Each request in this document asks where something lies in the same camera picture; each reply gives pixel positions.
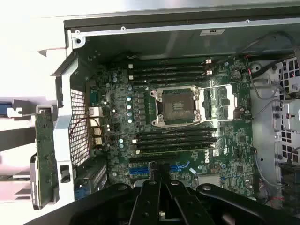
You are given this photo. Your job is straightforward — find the metal socket cover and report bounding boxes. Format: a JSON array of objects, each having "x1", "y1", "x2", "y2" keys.
[{"x1": 199, "y1": 83, "x2": 240, "y2": 121}]

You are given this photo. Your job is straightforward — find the blue disk carrier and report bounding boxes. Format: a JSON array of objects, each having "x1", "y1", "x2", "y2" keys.
[{"x1": 0, "y1": 99, "x2": 12, "y2": 112}]

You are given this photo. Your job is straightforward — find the thin metal locking lever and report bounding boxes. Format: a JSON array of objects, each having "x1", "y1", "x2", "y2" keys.
[{"x1": 202, "y1": 84, "x2": 233, "y2": 90}]

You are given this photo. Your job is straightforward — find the silver chipset heatsink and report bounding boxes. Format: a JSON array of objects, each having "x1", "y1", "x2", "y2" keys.
[{"x1": 196, "y1": 175, "x2": 222, "y2": 189}]

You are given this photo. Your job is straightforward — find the silver metal disk bay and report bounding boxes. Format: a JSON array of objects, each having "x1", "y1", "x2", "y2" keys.
[{"x1": 269, "y1": 55, "x2": 300, "y2": 169}]

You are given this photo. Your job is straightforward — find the black RAM slot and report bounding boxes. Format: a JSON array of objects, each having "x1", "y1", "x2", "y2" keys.
[
  {"x1": 137, "y1": 127, "x2": 218, "y2": 136},
  {"x1": 131, "y1": 76, "x2": 213, "y2": 86},
  {"x1": 128, "y1": 65, "x2": 214, "y2": 74},
  {"x1": 135, "y1": 139, "x2": 218, "y2": 149},
  {"x1": 129, "y1": 70, "x2": 214, "y2": 80},
  {"x1": 135, "y1": 133, "x2": 218, "y2": 143},
  {"x1": 128, "y1": 60, "x2": 214, "y2": 68}
]

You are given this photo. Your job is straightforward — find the blue expansion slot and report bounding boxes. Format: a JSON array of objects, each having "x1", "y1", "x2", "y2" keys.
[{"x1": 128, "y1": 164, "x2": 190, "y2": 175}]

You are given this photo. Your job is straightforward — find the CPU socket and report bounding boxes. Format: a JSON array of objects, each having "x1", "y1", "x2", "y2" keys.
[{"x1": 150, "y1": 85, "x2": 204, "y2": 127}]

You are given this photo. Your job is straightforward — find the green motherboard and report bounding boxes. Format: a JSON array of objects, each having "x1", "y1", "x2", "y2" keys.
[{"x1": 85, "y1": 55, "x2": 261, "y2": 201}]

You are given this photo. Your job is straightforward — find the black open PC case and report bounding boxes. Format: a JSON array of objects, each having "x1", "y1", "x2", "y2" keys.
[{"x1": 50, "y1": 9, "x2": 300, "y2": 213}]

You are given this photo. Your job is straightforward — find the black expansion slot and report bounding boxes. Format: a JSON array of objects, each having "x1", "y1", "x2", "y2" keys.
[{"x1": 128, "y1": 153, "x2": 179, "y2": 164}]

